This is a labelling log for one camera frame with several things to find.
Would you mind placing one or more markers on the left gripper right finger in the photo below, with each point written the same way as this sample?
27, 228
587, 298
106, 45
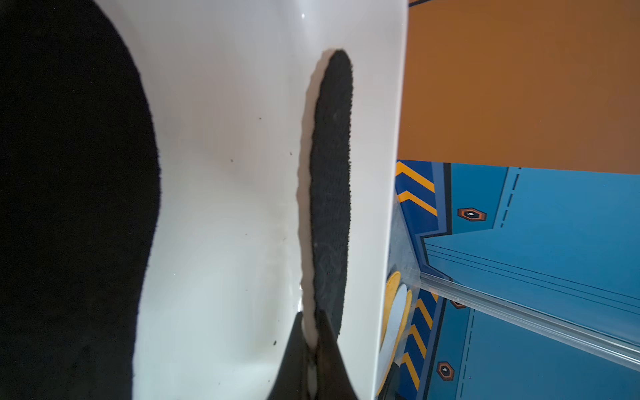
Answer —
332, 378

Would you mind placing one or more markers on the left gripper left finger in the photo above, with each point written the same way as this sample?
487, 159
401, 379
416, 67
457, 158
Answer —
291, 382

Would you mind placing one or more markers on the black insole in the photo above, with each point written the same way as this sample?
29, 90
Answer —
330, 189
80, 196

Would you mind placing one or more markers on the white plastic storage box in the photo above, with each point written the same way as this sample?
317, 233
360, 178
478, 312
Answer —
230, 86

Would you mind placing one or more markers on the yellow insole far right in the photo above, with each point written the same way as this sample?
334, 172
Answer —
402, 325

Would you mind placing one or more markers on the yellow insole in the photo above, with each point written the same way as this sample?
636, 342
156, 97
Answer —
402, 325
391, 289

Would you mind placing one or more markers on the yellow insole far left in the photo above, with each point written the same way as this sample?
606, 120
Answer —
391, 289

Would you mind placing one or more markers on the right aluminium corner post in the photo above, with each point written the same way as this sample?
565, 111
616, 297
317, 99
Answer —
599, 344

